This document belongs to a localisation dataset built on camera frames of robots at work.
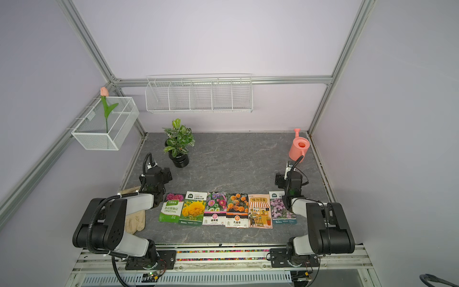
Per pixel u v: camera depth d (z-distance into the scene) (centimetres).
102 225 45
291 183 71
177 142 84
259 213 86
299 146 99
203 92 98
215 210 87
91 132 71
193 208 88
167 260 74
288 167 82
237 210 87
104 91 83
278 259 74
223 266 74
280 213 85
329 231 43
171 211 87
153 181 72
